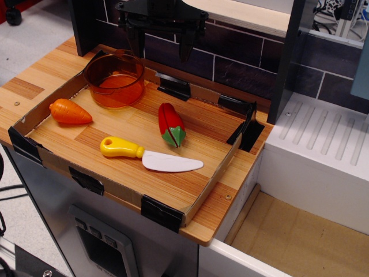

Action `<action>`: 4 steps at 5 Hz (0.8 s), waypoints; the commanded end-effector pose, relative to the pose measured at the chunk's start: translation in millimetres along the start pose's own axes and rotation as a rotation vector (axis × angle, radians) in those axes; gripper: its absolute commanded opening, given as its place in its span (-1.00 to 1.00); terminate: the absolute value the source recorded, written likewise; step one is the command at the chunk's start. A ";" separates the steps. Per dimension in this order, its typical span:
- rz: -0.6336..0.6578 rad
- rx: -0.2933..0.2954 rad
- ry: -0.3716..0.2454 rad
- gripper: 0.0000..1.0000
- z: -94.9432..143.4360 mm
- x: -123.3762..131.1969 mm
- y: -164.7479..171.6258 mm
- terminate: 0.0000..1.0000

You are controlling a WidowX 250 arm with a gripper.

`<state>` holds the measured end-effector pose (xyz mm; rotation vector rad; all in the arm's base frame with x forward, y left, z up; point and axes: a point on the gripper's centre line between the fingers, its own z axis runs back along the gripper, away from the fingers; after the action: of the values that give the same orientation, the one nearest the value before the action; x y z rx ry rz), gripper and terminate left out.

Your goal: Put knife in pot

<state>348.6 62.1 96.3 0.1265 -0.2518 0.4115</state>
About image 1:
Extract grey toy oven front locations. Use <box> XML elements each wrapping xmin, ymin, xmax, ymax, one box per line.
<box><xmin>5</xmin><ymin>148</ymin><xmax>198</xmax><ymax>276</ymax></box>

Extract white toy sink unit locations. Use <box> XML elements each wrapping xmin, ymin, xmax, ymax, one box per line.
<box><xmin>198</xmin><ymin>94</ymin><xmax>368</xmax><ymax>276</ymax></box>

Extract transparent orange plastic pot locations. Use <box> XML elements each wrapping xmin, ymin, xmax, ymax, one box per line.
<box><xmin>83</xmin><ymin>50</ymin><xmax>145</xmax><ymax>109</ymax></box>

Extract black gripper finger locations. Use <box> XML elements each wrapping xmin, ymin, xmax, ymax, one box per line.
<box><xmin>127</xmin><ymin>27</ymin><xmax>145</xmax><ymax>58</ymax></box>
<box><xmin>179</xmin><ymin>30</ymin><xmax>195</xmax><ymax>62</ymax></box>

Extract black cables on floor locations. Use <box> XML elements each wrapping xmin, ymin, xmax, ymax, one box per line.
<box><xmin>0</xmin><ymin>149</ymin><xmax>29</xmax><ymax>277</ymax></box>

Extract orange toy carrot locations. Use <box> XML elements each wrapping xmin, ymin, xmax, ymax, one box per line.
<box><xmin>49</xmin><ymin>98</ymin><xmax>93</xmax><ymax>124</ymax></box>

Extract yellow handled white toy knife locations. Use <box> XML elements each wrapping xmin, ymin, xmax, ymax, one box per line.
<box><xmin>100</xmin><ymin>136</ymin><xmax>204</xmax><ymax>173</ymax></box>

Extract red toy chili pepper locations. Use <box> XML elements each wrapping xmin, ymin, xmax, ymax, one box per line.
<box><xmin>158</xmin><ymin>103</ymin><xmax>186</xmax><ymax>148</ymax></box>

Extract dark grey vertical post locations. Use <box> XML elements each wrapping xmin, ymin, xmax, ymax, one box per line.
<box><xmin>267</xmin><ymin>1</ymin><xmax>305</xmax><ymax>125</ymax></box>

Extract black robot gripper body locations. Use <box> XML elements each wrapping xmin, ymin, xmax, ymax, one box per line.
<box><xmin>115</xmin><ymin>0</ymin><xmax>209</xmax><ymax>35</ymax></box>

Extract black caster wheel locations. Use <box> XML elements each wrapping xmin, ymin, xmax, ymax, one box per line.
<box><xmin>5</xmin><ymin>6</ymin><xmax>22</xmax><ymax>26</ymax></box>

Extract cardboard fence with black tape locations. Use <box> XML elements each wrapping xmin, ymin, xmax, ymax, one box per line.
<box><xmin>1</xmin><ymin>50</ymin><xmax>271</xmax><ymax>243</ymax></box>

